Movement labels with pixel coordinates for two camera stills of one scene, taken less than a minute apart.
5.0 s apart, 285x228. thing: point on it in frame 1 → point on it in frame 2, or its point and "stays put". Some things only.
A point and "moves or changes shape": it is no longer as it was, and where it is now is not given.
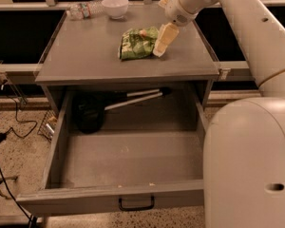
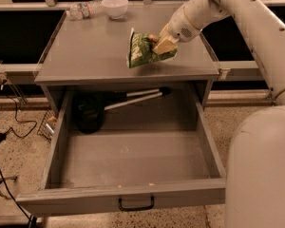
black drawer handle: x=136 y=208 stays put
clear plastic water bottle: x=86 y=9 stays put
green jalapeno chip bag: x=137 y=43 moves or changes shape
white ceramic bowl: x=115 y=6 stays put
